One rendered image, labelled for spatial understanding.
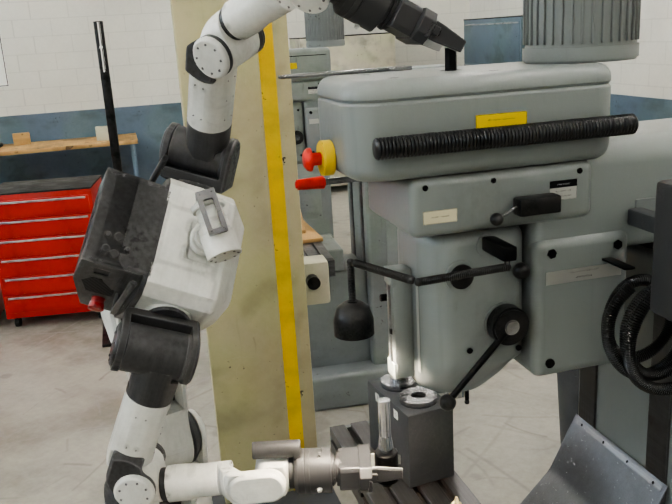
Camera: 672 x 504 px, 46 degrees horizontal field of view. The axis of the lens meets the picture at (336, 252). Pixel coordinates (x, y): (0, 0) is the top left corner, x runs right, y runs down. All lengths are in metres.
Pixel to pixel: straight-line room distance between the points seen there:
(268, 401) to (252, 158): 1.03
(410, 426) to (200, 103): 0.86
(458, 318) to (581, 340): 0.24
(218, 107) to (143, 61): 8.75
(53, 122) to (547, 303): 9.24
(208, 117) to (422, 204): 0.50
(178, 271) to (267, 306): 1.73
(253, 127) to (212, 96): 1.53
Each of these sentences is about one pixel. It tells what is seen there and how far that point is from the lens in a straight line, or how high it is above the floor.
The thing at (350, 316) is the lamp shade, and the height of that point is 1.49.
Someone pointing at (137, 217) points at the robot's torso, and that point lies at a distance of 1.53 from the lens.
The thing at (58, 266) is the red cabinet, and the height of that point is 0.45.
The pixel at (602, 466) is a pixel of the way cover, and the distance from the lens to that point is 1.83.
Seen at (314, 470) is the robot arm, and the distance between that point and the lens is 1.57.
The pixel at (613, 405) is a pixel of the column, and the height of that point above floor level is 1.17.
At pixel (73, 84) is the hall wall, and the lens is 10.30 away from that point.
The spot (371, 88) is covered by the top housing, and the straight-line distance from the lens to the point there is 1.22.
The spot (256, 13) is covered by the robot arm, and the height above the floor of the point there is 2.00.
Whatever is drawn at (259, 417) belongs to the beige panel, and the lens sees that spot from 3.40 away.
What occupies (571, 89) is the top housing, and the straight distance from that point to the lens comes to 1.36.
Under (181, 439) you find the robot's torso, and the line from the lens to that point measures 1.98.
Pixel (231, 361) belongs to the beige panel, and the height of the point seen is 0.68.
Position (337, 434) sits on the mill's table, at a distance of 2.15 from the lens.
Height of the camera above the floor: 1.97
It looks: 16 degrees down
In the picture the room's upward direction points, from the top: 3 degrees counter-clockwise
